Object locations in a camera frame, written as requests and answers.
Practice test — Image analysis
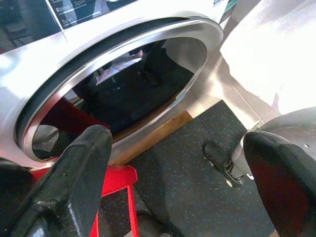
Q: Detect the dark warranty sticker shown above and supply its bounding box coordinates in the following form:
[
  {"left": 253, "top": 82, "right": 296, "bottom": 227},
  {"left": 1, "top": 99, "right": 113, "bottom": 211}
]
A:
[{"left": 212, "top": 0, "right": 239, "bottom": 23}]

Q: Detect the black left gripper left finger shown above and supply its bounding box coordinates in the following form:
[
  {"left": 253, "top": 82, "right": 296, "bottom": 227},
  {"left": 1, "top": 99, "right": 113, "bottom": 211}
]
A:
[{"left": 9, "top": 124, "right": 114, "bottom": 237}]

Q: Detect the red plastic stool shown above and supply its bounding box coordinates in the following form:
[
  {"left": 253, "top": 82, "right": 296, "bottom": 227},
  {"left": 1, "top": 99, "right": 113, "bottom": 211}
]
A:
[{"left": 32, "top": 164, "right": 140, "bottom": 237}]

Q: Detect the black washer control panel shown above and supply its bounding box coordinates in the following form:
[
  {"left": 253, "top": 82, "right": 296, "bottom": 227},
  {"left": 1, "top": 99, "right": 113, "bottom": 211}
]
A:
[{"left": 0, "top": 0, "right": 141, "bottom": 54}]

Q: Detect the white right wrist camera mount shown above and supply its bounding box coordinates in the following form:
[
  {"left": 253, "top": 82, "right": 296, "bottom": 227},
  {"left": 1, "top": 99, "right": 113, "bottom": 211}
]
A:
[{"left": 232, "top": 138, "right": 255, "bottom": 181}]

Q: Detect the wooden plank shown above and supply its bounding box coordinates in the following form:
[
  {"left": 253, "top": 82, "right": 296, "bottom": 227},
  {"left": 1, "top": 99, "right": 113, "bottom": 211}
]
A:
[{"left": 112, "top": 110, "right": 192, "bottom": 166}]

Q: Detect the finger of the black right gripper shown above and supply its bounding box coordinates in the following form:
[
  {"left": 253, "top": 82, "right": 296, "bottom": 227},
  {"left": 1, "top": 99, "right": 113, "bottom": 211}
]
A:
[{"left": 203, "top": 142, "right": 233, "bottom": 171}]

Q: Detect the chrome rimmed washer door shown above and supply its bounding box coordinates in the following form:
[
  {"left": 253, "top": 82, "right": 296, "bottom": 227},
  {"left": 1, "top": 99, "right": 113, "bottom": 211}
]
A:
[{"left": 14, "top": 16, "right": 224, "bottom": 163}]

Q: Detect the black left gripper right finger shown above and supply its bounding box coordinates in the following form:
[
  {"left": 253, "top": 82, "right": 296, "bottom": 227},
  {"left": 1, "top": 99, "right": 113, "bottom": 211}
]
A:
[{"left": 243, "top": 130, "right": 316, "bottom": 237}]

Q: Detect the black speckled rubber mat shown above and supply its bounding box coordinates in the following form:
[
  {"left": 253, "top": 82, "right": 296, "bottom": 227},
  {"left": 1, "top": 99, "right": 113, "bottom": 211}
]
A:
[{"left": 98, "top": 100, "right": 279, "bottom": 237}]

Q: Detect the white washing machine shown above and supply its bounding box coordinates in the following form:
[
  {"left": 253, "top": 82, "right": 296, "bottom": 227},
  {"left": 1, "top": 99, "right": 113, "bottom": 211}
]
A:
[{"left": 0, "top": 0, "right": 260, "bottom": 168}]

